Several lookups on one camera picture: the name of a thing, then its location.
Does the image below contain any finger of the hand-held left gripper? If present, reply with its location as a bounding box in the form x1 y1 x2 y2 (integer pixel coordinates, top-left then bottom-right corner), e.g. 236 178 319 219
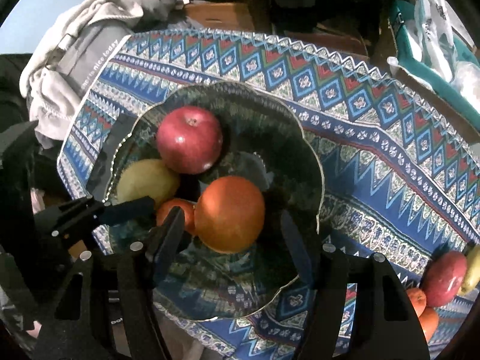
35 196 156 241

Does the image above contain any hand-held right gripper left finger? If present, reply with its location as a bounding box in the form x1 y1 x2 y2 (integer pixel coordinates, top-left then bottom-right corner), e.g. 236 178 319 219
34 206 185 360

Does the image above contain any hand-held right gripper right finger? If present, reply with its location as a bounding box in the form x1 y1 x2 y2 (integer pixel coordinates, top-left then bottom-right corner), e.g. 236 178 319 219
281 212 430 360

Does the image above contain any small tangerine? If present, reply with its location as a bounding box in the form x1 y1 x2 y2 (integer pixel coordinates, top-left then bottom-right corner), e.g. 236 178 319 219
155 198 196 237
406 287 427 317

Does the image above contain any large orange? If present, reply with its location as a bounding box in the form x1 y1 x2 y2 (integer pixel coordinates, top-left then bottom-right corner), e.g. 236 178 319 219
417 306 440 343
194 175 266 254

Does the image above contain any red apple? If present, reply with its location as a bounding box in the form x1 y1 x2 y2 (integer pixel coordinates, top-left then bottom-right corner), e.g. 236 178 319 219
422 250 468 308
155 106 224 175

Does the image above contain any dark glass bowl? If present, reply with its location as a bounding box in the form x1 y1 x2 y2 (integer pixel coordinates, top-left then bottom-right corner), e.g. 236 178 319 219
107 82 325 322

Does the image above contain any black suitcase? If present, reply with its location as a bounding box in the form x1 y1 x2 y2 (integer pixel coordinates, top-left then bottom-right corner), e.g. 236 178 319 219
0 54 34 122

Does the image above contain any white fleece garment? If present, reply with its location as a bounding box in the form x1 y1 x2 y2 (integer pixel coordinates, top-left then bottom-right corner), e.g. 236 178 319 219
20 0 145 147

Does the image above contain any blue patterned tablecloth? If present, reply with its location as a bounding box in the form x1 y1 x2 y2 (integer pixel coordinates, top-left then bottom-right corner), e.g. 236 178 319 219
56 28 480 360

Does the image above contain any grey lettered cloth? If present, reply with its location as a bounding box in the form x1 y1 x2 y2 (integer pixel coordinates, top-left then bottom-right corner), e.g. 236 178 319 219
56 19 132 98

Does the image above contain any large cardboard box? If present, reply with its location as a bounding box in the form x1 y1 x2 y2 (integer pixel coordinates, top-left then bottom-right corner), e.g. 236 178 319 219
390 58 480 143

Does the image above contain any grey garment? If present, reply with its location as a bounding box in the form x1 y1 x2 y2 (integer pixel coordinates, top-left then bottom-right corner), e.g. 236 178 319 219
116 0 188 32

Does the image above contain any small cardboard box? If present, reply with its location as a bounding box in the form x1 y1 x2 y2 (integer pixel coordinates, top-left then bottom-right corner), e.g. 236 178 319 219
285 26 370 61

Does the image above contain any wooden drawer box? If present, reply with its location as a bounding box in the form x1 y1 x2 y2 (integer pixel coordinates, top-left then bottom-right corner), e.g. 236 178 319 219
184 2 256 32

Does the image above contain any teal plastic basket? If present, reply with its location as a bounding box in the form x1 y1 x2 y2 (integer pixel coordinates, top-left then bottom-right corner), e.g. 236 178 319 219
388 0 480 121

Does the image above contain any white plastic bag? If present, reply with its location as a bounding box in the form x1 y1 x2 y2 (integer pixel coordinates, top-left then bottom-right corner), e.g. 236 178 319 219
452 62 480 98

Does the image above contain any white printed rice bag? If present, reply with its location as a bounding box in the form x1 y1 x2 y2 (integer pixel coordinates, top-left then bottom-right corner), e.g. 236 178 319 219
407 0 466 83

